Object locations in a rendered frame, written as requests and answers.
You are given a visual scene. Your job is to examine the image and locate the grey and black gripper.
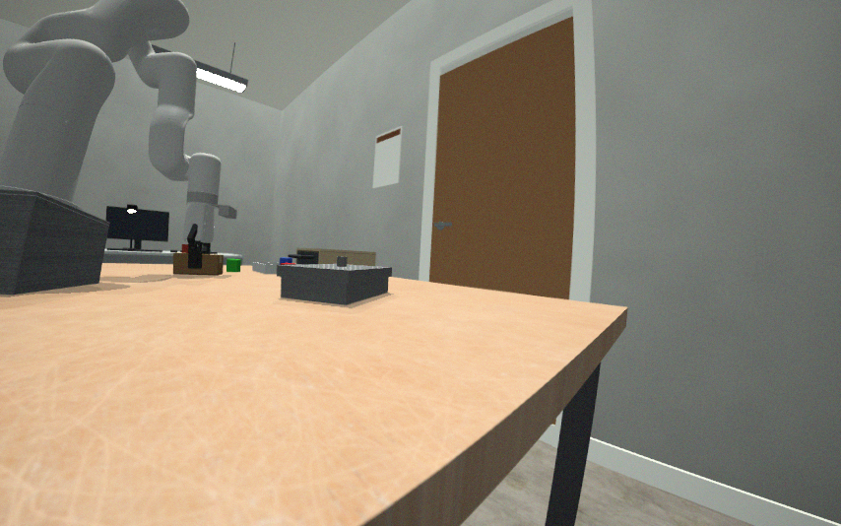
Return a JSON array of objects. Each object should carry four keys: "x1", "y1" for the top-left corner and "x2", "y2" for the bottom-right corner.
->
[{"x1": 183, "y1": 202, "x2": 218, "y2": 269}]

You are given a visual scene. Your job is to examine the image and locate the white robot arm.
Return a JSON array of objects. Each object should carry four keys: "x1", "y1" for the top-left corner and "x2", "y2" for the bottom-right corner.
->
[{"x1": 0, "y1": 0, "x2": 237, "y2": 219}]

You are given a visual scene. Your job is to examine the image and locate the brown cardboard box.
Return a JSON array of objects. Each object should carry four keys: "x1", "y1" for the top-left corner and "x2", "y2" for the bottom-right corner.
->
[{"x1": 173, "y1": 253, "x2": 224, "y2": 276}]

